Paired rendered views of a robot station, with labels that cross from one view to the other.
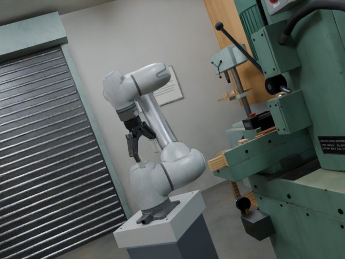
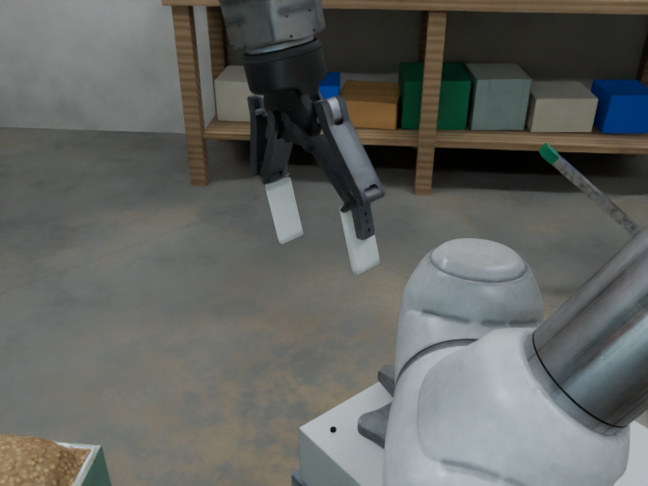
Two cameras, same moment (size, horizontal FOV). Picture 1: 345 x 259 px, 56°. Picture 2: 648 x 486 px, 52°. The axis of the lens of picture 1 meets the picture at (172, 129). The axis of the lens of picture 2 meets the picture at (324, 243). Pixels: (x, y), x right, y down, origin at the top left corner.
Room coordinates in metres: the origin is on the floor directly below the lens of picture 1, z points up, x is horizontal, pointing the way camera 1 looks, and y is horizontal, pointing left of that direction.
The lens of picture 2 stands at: (1.66, -0.41, 1.35)
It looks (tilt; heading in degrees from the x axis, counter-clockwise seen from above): 31 degrees down; 110
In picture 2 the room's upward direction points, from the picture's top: straight up
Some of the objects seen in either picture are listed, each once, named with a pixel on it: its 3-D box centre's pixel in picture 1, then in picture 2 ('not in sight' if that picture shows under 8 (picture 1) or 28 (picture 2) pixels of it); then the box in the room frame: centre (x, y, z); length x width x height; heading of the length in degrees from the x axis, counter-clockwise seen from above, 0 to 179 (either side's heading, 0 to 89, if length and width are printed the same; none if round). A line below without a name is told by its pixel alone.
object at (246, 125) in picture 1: (257, 119); not in sight; (1.45, -0.37, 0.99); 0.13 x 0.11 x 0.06; 104
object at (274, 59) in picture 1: (274, 50); not in sight; (1.03, -0.39, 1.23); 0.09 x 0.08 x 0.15; 14
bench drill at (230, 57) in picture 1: (250, 115); not in sight; (3.63, -0.87, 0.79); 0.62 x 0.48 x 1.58; 16
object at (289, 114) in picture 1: (288, 112); not in sight; (1.06, -0.38, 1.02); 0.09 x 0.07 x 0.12; 104
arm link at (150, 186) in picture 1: (148, 182); (467, 336); (1.62, 0.21, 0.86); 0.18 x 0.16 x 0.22; 100
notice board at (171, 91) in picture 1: (155, 88); not in sight; (4.24, 0.02, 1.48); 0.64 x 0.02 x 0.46; 104
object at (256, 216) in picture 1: (256, 224); not in sight; (1.35, -0.20, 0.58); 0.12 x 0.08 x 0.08; 14
